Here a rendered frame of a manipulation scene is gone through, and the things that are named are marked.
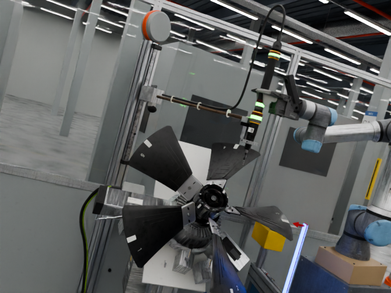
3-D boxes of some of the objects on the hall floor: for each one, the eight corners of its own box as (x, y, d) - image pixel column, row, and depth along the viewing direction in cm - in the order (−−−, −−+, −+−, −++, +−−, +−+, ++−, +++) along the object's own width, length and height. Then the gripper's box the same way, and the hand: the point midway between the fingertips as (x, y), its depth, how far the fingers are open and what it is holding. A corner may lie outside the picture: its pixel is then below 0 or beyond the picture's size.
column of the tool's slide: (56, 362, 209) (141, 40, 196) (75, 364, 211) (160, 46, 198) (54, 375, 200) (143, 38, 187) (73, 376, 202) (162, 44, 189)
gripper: (304, 121, 147) (254, 106, 141) (290, 119, 158) (243, 105, 152) (310, 99, 146) (260, 84, 141) (295, 99, 157) (249, 85, 152)
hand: (256, 89), depth 147 cm, fingers closed on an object, 4 cm apart
